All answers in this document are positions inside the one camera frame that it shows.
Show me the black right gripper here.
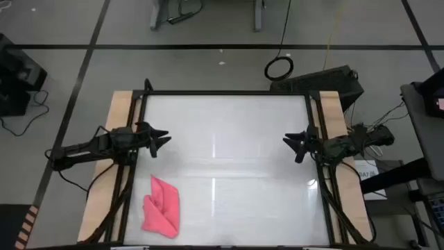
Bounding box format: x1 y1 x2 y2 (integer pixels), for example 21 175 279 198
282 124 322 164

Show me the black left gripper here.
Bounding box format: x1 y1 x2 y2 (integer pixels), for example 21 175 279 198
134 121 173 159

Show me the pink towel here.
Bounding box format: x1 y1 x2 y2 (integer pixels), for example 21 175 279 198
141 175 181 240

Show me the black computer tower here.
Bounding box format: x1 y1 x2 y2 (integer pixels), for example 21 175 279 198
269 65 365 112

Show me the white paper sheet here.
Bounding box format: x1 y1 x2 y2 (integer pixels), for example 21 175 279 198
354 159 388 201

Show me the light wooden board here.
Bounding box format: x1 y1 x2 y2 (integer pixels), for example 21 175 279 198
76 90 143 243
310 90 374 244

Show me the black stand leg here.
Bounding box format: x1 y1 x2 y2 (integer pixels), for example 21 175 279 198
360 158 433 194

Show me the grey desk leg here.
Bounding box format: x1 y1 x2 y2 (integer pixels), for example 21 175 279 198
149 0 167 31
253 0 265 33

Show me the black power strip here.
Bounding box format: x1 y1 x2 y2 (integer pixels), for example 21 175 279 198
167 12 194 26

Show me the grey side table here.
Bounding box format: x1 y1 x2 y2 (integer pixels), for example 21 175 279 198
400 82 444 181

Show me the black monitor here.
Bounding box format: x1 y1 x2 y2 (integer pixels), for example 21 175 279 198
418 67 444 119

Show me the black equipment case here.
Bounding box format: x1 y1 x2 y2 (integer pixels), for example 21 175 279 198
0 33 49 117

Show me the black keyboard with blue keys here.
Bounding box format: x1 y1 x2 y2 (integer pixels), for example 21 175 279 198
428 194 444 237

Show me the black mat with orange stripes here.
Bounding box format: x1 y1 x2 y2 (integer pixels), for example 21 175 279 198
0 203 40 250

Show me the black metal table frame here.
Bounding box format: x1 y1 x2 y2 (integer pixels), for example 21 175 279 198
81 78 377 246

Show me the coiled black cable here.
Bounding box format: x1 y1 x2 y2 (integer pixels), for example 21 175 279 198
264 0 295 83

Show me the yellow cable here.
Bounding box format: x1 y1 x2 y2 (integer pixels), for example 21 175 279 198
322 0 348 71

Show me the thin black floor cable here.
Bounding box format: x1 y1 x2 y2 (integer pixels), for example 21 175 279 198
0 90 50 138

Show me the black power cord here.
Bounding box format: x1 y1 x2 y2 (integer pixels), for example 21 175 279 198
176 0 205 17

